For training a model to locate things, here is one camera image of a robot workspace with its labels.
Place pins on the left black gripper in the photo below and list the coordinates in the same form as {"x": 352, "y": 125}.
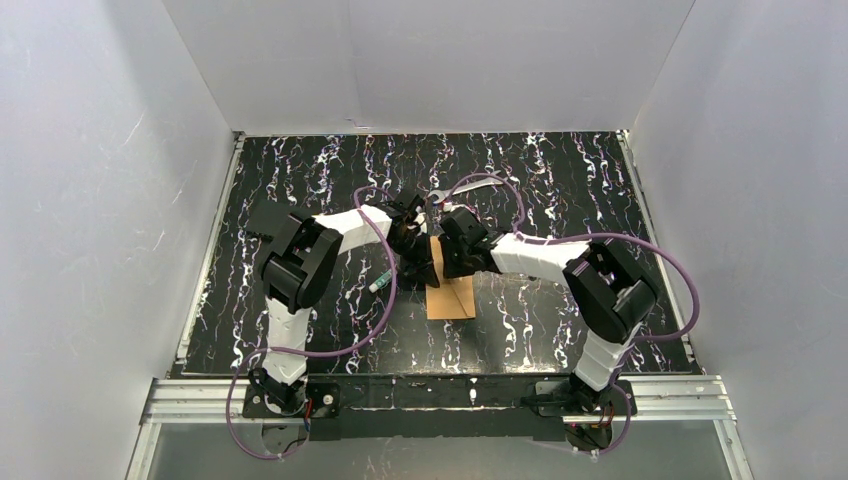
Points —
{"x": 416, "y": 258}

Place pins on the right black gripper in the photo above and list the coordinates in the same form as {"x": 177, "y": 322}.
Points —
{"x": 453, "y": 254}

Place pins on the orange envelope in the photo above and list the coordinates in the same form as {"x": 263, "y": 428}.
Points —
{"x": 454, "y": 298}

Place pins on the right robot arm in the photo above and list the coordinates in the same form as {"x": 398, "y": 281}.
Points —
{"x": 612, "y": 292}

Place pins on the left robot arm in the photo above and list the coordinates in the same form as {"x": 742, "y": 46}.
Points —
{"x": 295, "y": 266}

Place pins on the silver open-end wrench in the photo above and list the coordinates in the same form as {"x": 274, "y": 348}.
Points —
{"x": 440, "y": 196}

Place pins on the aluminium front frame rail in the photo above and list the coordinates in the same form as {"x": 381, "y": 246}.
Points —
{"x": 434, "y": 427}

